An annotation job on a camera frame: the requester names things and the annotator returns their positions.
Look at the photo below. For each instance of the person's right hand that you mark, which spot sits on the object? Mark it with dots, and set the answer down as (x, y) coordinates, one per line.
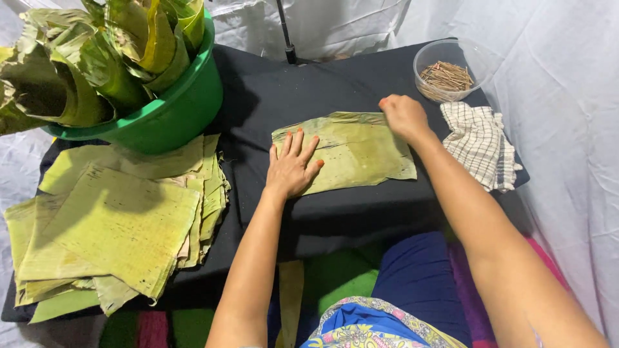
(405, 116)

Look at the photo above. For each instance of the person's left hand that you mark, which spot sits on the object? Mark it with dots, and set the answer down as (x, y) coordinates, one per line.
(290, 170)

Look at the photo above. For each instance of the person's right fingers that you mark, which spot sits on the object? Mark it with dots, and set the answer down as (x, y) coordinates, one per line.
(387, 110)

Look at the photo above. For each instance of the single banana leaf sheet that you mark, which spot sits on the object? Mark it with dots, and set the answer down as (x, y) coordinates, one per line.
(358, 150)

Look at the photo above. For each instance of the heap of wooden toothpicks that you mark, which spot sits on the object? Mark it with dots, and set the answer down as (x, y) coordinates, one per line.
(446, 77)

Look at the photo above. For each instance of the clear plastic bowl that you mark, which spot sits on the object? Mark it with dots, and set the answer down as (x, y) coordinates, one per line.
(454, 70)

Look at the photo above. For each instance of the checkered white cloth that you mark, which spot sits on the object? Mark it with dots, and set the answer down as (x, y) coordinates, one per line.
(479, 145)

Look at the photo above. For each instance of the black table cloth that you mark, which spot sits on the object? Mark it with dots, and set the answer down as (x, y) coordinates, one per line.
(338, 217)

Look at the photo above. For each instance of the black tripod stand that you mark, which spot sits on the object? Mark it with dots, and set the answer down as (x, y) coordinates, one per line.
(286, 34)

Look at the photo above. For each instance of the white backdrop sheet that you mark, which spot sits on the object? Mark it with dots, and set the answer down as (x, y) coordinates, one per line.
(556, 96)

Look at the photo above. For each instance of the person's blue trousers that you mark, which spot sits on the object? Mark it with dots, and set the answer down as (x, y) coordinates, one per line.
(420, 285)

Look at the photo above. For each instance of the multicoloured floor mat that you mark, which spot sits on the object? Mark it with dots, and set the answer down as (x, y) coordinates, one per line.
(338, 285)

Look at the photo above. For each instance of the banana leaf strip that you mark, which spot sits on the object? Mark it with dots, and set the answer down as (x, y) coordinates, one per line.
(290, 302)

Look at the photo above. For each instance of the person's patterned colourful shirt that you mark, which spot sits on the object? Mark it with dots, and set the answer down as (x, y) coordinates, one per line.
(377, 326)

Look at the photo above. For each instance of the green plastic basin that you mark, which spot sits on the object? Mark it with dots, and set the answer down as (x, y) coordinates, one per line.
(169, 111)

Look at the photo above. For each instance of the stack of cut banana leaves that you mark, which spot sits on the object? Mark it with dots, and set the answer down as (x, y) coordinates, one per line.
(116, 227)

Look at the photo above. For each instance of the bundle of rolled banana leaves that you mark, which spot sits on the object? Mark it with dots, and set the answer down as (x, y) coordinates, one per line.
(92, 53)

